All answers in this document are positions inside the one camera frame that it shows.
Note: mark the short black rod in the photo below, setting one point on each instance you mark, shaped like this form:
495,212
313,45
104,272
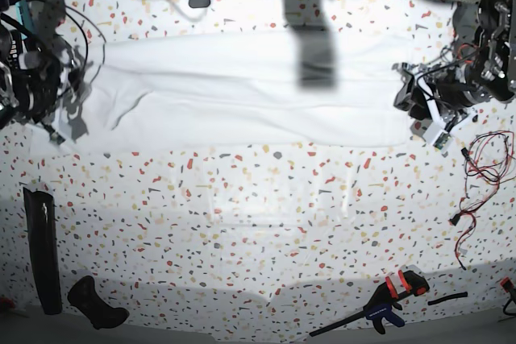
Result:
455,296

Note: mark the white T-shirt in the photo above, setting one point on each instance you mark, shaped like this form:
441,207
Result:
237,89

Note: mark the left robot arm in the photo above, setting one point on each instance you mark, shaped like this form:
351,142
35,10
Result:
483,68

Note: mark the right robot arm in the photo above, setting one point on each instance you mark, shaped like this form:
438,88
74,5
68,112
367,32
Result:
36,55

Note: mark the light blue box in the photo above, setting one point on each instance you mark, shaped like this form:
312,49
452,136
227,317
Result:
24,15

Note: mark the long black cylindrical case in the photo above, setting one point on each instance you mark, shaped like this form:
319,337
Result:
41,231

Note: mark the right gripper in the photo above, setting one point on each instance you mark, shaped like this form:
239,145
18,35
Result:
36,92

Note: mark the black and orange bar clamp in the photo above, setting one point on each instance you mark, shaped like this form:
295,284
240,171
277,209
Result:
381,304

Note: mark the black TV remote control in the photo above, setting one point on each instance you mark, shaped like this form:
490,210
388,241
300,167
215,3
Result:
16,50

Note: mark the orange clamp at table edge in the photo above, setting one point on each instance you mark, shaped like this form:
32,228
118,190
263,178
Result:
509,288

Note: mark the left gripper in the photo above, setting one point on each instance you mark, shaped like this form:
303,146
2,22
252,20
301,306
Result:
440,116

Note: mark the black game controller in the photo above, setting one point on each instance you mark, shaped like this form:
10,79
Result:
83,296

